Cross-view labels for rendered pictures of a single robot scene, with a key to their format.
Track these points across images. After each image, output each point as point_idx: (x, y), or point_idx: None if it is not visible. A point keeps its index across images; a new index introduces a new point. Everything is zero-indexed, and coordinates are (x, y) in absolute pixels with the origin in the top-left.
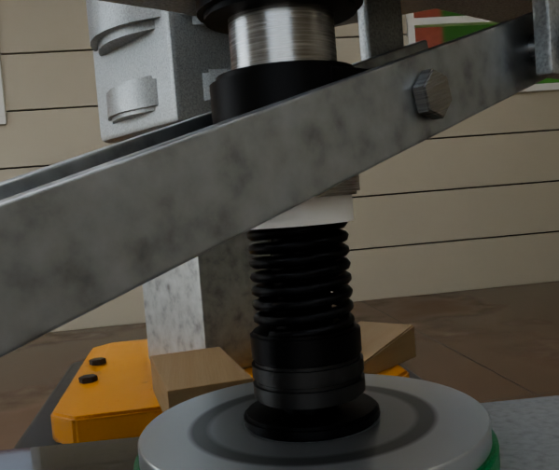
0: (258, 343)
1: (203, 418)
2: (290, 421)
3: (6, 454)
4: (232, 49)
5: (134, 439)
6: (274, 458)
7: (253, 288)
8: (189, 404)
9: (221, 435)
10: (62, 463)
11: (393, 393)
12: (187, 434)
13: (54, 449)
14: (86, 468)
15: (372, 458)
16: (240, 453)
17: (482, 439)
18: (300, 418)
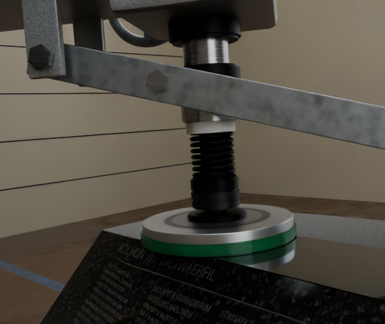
0: (237, 179)
1: (240, 225)
2: (236, 209)
3: (309, 277)
4: (226, 53)
5: (242, 262)
6: (259, 211)
7: (229, 157)
8: (226, 231)
9: (252, 219)
10: (292, 262)
11: (173, 216)
12: (259, 222)
13: (282, 271)
14: (286, 256)
15: (241, 207)
16: (263, 214)
17: None
18: (231, 209)
